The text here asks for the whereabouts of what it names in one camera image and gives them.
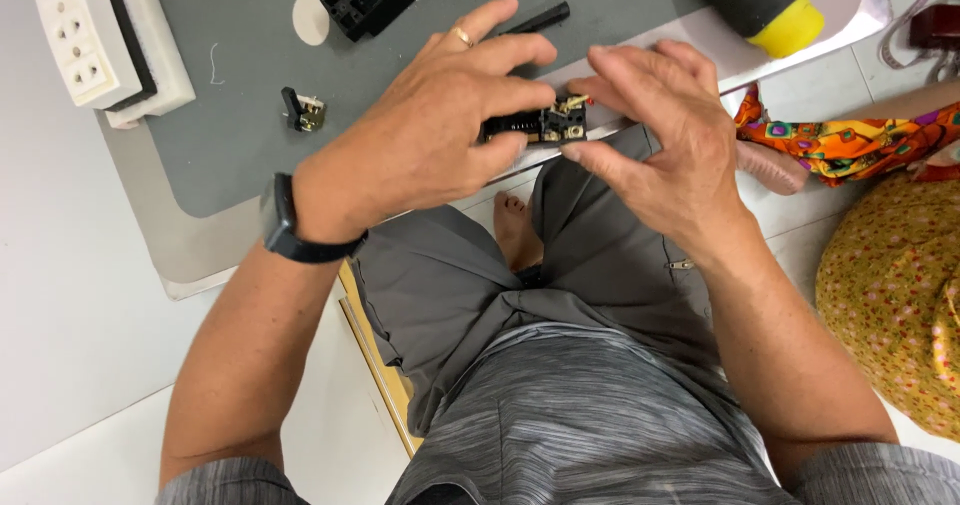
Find person's left hand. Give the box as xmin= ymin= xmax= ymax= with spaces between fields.
xmin=292 ymin=0 xmax=560 ymax=245

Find person's right hand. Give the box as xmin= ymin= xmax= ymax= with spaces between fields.
xmin=558 ymin=38 xmax=756 ymax=256

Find black socket core with brass contacts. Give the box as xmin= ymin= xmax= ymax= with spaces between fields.
xmin=480 ymin=94 xmax=595 ymax=148

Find small black brass contact part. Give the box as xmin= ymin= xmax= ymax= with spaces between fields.
xmin=280 ymin=86 xmax=328 ymax=133

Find person's bare foot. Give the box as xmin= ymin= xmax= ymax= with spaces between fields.
xmin=492 ymin=190 xmax=546 ymax=273

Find person's grey shorts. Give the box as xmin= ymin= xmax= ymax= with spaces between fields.
xmin=348 ymin=122 xmax=751 ymax=439

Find black plastic rod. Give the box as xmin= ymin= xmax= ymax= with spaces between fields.
xmin=501 ymin=1 xmax=572 ymax=39

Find black wristwatch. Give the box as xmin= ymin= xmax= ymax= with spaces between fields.
xmin=259 ymin=172 xmax=370 ymax=265

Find grey placemat with cutlery print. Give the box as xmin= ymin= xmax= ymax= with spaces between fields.
xmin=146 ymin=0 xmax=710 ymax=220

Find yellow wooden stool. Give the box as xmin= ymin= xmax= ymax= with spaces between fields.
xmin=336 ymin=259 xmax=426 ymax=459

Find pink measuring tape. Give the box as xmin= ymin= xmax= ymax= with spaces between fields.
xmin=879 ymin=0 xmax=960 ymax=85

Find silver metal tray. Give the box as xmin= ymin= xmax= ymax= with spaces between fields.
xmin=93 ymin=0 xmax=895 ymax=302

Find dark red box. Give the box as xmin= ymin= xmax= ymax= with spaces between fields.
xmin=909 ymin=4 xmax=960 ymax=51

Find person's grey striped shirt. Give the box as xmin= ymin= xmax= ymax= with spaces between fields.
xmin=153 ymin=321 xmax=960 ymax=505

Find white multi-socket power strip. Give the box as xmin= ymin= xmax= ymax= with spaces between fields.
xmin=30 ymin=0 xmax=198 ymax=130

